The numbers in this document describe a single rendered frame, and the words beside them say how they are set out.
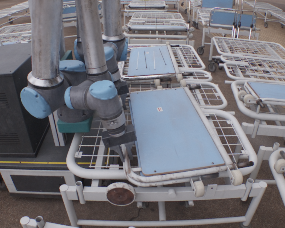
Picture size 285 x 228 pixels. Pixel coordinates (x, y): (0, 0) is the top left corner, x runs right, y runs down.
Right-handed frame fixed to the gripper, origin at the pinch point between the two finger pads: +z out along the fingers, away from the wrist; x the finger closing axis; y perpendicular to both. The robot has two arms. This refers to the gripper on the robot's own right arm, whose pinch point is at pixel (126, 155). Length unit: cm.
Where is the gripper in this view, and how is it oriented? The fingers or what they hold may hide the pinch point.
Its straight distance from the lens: 106.7
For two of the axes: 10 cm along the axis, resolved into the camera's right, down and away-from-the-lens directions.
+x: 9.7, -2.5, -0.2
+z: 2.2, 8.2, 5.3
